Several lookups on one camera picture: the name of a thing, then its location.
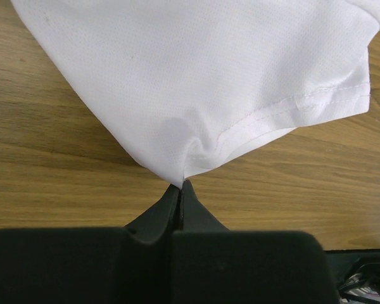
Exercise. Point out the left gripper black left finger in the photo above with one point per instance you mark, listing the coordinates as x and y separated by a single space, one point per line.
143 268

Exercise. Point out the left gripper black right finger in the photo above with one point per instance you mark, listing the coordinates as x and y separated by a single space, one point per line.
197 275

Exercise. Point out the white t-shirt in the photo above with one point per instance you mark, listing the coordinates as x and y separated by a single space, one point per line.
187 86

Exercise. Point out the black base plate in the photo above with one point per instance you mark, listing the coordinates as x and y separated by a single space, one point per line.
357 274

